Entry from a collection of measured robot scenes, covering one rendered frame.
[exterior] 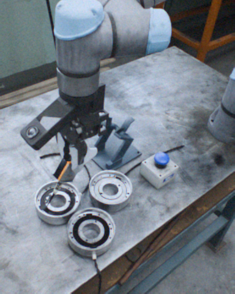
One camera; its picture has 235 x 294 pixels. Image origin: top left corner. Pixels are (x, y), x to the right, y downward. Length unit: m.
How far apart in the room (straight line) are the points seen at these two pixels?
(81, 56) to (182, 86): 0.78
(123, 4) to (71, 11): 0.12
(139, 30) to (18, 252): 0.52
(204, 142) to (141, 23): 0.58
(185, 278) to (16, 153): 1.04
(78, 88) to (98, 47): 0.08
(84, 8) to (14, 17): 1.86
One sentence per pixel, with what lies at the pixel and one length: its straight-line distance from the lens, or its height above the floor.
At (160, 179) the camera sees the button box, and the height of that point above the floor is 0.84.
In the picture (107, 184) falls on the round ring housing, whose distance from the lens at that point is 0.87.
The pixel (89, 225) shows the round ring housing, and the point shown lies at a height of 0.82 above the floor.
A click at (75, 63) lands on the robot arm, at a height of 1.20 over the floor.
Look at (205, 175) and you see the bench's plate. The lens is 0.98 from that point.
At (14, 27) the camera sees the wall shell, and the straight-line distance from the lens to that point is 2.42.
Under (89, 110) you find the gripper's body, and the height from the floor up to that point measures 1.08.
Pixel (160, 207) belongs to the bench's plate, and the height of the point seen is 0.80.
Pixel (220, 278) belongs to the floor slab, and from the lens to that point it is 1.77.
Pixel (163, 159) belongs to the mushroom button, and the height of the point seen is 0.87.
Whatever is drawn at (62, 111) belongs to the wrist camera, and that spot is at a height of 1.10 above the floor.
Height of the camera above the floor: 1.50
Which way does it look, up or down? 43 degrees down
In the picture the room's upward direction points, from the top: 7 degrees clockwise
